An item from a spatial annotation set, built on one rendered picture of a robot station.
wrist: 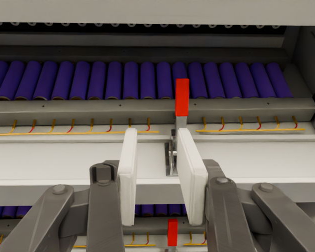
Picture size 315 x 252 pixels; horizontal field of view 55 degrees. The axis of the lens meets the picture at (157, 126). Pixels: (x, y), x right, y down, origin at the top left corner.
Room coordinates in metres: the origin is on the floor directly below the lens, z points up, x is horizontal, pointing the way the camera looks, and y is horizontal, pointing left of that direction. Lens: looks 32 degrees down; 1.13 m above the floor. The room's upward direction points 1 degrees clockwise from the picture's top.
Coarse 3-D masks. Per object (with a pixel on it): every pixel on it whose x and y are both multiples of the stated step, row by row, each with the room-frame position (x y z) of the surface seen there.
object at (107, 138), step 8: (0, 136) 0.26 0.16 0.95; (8, 136) 0.26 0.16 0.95; (16, 136) 0.26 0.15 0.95; (24, 136) 0.26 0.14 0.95; (32, 136) 0.26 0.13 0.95; (40, 136) 0.26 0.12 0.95; (48, 136) 0.27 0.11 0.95; (56, 136) 0.27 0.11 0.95; (64, 136) 0.27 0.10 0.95; (72, 136) 0.27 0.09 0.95; (80, 136) 0.27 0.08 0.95; (88, 136) 0.27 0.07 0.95; (96, 136) 0.27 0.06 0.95; (104, 136) 0.27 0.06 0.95; (112, 136) 0.27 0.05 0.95; (120, 136) 0.27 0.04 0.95; (144, 136) 0.27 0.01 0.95; (152, 136) 0.27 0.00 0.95; (160, 136) 0.27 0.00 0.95; (168, 136) 0.27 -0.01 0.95; (192, 136) 0.27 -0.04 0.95; (200, 136) 0.27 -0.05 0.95; (208, 136) 0.27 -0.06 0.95; (216, 136) 0.27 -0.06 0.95; (224, 136) 0.27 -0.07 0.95; (232, 136) 0.27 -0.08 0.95; (240, 136) 0.27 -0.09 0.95; (248, 136) 0.27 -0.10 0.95; (256, 136) 0.28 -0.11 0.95; (264, 136) 0.28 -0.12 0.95; (272, 136) 0.28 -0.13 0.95; (280, 136) 0.28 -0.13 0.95; (288, 136) 0.28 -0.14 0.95; (296, 136) 0.28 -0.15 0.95; (304, 136) 0.28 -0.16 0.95; (312, 136) 0.28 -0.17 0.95
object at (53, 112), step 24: (0, 120) 0.28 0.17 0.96; (24, 120) 0.28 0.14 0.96; (48, 120) 0.28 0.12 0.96; (72, 120) 0.28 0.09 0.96; (96, 120) 0.29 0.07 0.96; (120, 120) 0.29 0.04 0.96; (144, 120) 0.29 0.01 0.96; (168, 120) 0.29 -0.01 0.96; (192, 120) 0.29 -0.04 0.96; (216, 120) 0.30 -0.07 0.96; (240, 120) 0.29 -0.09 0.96; (264, 120) 0.30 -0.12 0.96; (288, 120) 0.30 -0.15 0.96
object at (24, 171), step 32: (0, 32) 0.38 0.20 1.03; (32, 32) 0.39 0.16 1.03; (64, 32) 0.39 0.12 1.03; (96, 32) 0.39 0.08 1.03; (288, 64) 0.41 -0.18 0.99; (0, 128) 0.28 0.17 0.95; (64, 128) 0.28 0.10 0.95; (96, 128) 0.28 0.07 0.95; (160, 128) 0.29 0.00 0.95; (192, 128) 0.29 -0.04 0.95; (224, 128) 0.29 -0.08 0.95; (256, 128) 0.29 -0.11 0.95; (0, 160) 0.24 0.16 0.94; (32, 160) 0.24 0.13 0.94; (64, 160) 0.24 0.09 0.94; (96, 160) 0.24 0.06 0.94; (160, 160) 0.25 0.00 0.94; (224, 160) 0.25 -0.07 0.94; (256, 160) 0.25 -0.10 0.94; (288, 160) 0.25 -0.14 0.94; (0, 192) 0.22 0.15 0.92; (32, 192) 0.22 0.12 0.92; (160, 192) 0.23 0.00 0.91; (288, 192) 0.24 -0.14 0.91
